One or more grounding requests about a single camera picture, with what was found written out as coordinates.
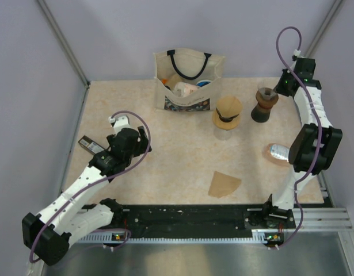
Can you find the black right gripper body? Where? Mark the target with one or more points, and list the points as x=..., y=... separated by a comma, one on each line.
x=282, y=85

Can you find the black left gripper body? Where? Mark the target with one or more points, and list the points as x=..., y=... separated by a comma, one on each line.
x=141, y=148

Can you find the clear glass cone dripper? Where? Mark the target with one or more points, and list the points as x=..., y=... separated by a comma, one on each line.
x=266, y=92

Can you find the wooden dripper stand disc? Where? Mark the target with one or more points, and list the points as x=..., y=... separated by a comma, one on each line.
x=225, y=123

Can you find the brown paper coffee filter stack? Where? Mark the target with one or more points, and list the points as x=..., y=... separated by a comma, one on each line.
x=223, y=185

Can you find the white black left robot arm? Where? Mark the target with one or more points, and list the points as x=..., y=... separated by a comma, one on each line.
x=51, y=232

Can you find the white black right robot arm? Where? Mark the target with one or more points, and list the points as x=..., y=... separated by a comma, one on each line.
x=314, y=147

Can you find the dark flask with red cap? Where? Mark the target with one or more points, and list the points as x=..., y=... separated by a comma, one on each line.
x=260, y=114

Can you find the dark rectangular box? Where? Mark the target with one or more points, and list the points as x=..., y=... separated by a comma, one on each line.
x=90, y=145

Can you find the clear pink lotion bottle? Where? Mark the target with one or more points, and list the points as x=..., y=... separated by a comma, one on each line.
x=277, y=154

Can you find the beige canvas tote bag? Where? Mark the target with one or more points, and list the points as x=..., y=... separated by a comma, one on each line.
x=187, y=80

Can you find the clear glass server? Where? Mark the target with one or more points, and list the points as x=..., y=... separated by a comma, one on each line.
x=222, y=134

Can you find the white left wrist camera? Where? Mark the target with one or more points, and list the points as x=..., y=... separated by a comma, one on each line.
x=119, y=123

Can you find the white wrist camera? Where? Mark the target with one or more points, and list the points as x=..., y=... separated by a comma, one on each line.
x=119, y=123
x=296, y=54

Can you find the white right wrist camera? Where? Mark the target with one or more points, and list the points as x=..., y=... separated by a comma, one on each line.
x=296, y=54

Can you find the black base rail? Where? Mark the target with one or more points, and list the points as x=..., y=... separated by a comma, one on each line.
x=196, y=221

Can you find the grey slotted cable duct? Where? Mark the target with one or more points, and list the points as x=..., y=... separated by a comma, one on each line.
x=255, y=237

